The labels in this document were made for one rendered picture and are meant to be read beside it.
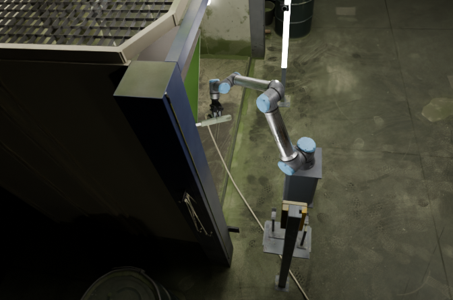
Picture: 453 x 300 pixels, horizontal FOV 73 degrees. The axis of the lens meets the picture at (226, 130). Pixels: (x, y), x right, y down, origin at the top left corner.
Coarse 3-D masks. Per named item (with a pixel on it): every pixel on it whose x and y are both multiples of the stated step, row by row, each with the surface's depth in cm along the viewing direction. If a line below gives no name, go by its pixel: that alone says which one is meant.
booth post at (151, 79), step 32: (160, 64) 110; (128, 96) 102; (160, 96) 100; (160, 128) 114; (192, 128) 133; (160, 160) 134; (192, 192) 156; (192, 224) 199; (224, 224) 233; (224, 256) 250
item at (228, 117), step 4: (208, 116) 290; (216, 116) 281; (220, 116) 278; (224, 116) 277; (228, 116) 278; (204, 120) 268; (208, 120) 268; (212, 120) 270; (216, 120) 273; (220, 120) 274; (224, 120) 277; (228, 120) 279; (196, 124) 263; (200, 124) 265; (204, 124) 266; (208, 124) 269
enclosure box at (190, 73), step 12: (168, 36) 223; (156, 48) 214; (168, 48) 216; (192, 48) 218; (144, 60) 206; (156, 60) 207; (192, 60) 257; (192, 72) 269; (192, 84) 281; (192, 96) 295; (192, 108) 309
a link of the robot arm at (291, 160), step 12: (264, 96) 210; (276, 96) 212; (264, 108) 212; (276, 108) 215; (276, 120) 218; (276, 132) 224; (288, 144) 231; (288, 156) 236; (300, 156) 241; (288, 168) 237
